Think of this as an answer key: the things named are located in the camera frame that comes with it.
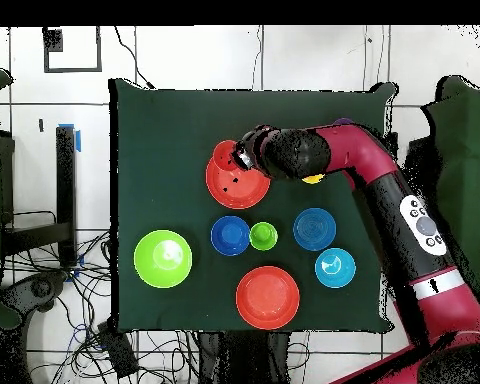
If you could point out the blue tape strip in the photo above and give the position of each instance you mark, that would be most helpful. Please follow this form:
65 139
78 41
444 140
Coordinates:
78 140

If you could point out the green plastic cup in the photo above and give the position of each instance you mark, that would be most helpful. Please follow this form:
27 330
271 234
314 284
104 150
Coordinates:
263 236

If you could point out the blue ribbed plastic bowl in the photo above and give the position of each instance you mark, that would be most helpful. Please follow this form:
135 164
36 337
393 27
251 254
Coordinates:
314 230

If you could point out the dark blue plastic bowl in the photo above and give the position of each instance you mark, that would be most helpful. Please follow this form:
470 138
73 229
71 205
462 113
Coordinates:
230 236

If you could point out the green plastic bowl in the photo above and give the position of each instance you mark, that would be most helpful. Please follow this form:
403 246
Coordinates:
156 264

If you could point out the black square frame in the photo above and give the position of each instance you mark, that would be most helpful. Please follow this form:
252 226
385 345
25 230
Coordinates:
72 70

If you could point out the black power brick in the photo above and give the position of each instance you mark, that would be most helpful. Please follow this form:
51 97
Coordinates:
120 352

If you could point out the orange plastic bowl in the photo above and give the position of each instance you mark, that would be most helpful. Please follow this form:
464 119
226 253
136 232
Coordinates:
268 298
240 192

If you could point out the light blue plastic bowl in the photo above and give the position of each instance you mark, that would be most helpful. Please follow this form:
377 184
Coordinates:
335 268

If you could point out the grey pedestal foot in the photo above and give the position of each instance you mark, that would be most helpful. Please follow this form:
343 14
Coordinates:
40 288

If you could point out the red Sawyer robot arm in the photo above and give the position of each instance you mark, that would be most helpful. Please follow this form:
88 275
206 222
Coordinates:
416 240

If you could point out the dark green tablecloth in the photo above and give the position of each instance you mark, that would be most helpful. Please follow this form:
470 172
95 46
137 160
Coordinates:
164 132

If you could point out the purple plastic cup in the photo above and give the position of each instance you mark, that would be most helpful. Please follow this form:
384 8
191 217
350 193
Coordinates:
342 120

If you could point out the orange plastic cup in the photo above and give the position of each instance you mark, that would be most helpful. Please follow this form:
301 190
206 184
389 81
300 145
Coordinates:
223 154

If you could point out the black metal post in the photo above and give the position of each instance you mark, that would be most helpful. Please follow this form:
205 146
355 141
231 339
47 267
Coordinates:
66 180
393 138

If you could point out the yellow plastic cup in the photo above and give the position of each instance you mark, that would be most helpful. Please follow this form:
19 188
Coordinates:
312 180

